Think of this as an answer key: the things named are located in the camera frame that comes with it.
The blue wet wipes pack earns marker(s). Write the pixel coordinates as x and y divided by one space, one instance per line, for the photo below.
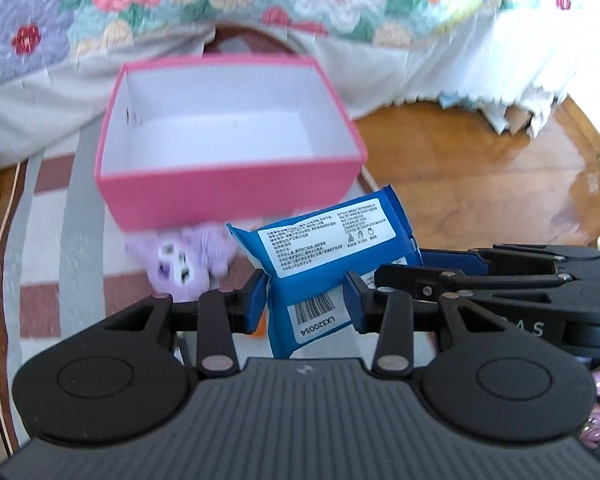
307 257

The papers under bed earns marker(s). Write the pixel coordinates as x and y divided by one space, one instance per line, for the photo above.
529 114

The pink cardboard box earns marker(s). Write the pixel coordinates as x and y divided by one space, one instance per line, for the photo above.
223 137

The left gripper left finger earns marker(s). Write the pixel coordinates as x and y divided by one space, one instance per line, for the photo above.
215 317

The white bed skirt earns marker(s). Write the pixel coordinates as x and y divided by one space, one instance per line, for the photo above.
486 58

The purple plush toy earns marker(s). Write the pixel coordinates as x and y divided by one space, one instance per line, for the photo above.
182 263

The striped oval rug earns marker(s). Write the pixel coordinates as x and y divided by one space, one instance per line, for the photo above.
62 260

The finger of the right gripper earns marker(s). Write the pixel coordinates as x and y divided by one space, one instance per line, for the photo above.
430 279
450 262

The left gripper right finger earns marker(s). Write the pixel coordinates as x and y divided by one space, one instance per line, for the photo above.
395 307

